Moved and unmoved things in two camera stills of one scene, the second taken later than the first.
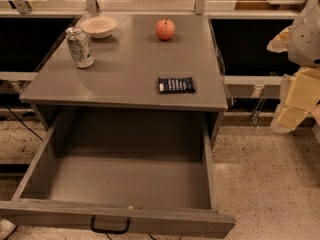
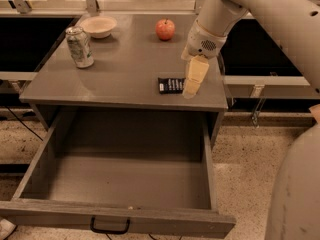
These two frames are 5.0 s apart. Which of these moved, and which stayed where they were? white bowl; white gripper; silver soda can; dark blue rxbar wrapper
Moved: white gripper
Stayed: dark blue rxbar wrapper; white bowl; silver soda can
